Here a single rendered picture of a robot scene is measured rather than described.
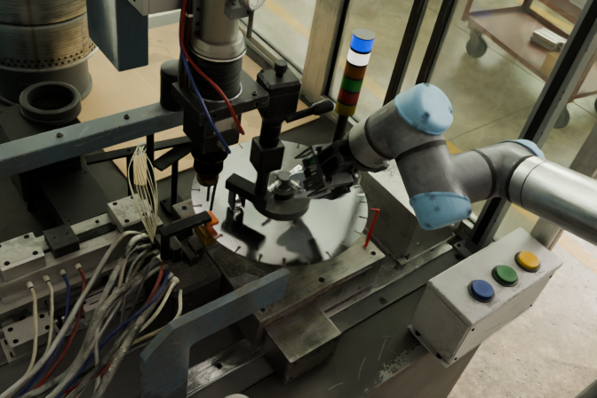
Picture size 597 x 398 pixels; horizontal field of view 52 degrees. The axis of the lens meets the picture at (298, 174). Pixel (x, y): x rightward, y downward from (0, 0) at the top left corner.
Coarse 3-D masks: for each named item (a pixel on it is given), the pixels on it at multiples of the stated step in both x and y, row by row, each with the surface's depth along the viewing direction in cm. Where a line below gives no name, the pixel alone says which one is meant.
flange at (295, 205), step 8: (272, 176) 117; (272, 192) 112; (280, 192) 112; (288, 192) 112; (296, 192) 114; (280, 200) 112; (288, 200) 112; (296, 200) 113; (304, 200) 113; (272, 208) 111; (280, 208) 111; (288, 208) 111; (296, 208) 112; (304, 208) 112; (280, 216) 110; (288, 216) 111
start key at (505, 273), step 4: (500, 268) 116; (504, 268) 116; (508, 268) 116; (512, 268) 116; (496, 272) 115; (500, 272) 115; (504, 272) 115; (508, 272) 115; (512, 272) 115; (500, 276) 114; (504, 276) 114; (508, 276) 114; (512, 276) 114; (516, 276) 115; (500, 280) 114; (504, 280) 114; (508, 280) 114; (512, 280) 114
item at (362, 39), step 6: (354, 30) 123; (360, 30) 123; (366, 30) 124; (354, 36) 122; (360, 36) 122; (366, 36) 122; (372, 36) 122; (354, 42) 122; (360, 42) 122; (366, 42) 122; (372, 42) 123; (354, 48) 123; (360, 48) 122; (366, 48) 123
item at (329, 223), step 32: (224, 160) 120; (288, 160) 123; (192, 192) 112; (224, 192) 113; (352, 192) 119; (224, 224) 107; (256, 224) 108; (288, 224) 110; (320, 224) 111; (352, 224) 112; (256, 256) 103; (288, 256) 104; (320, 256) 105
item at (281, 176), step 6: (294, 168) 114; (300, 168) 114; (276, 174) 111; (282, 174) 111; (288, 174) 111; (276, 180) 111; (282, 180) 110; (288, 180) 110; (270, 186) 109; (276, 186) 110; (282, 186) 111; (288, 186) 111; (294, 186) 110; (300, 192) 110
